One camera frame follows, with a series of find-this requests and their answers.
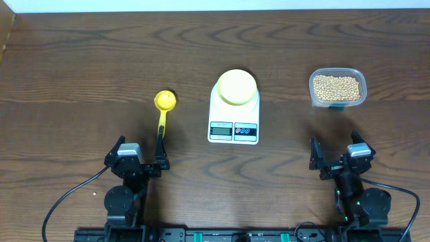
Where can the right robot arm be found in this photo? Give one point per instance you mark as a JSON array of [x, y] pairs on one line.
[[365, 210]]

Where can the soybeans pile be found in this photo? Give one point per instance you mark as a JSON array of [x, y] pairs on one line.
[[336, 89]]

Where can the clear plastic container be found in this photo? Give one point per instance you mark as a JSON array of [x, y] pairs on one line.
[[338, 72]]

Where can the white digital kitchen scale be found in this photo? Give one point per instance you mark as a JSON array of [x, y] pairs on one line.
[[228, 124]]

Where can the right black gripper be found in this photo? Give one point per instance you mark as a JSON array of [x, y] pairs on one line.
[[316, 158]]

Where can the yellow measuring scoop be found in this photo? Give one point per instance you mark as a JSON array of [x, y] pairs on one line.
[[165, 101]]

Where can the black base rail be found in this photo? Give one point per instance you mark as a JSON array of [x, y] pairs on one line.
[[306, 234]]

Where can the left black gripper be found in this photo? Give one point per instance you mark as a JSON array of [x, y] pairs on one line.
[[160, 160]]

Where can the yellow bowl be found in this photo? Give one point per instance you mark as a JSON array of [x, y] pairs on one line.
[[236, 87]]

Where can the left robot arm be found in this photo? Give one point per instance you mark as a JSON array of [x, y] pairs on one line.
[[125, 203]]

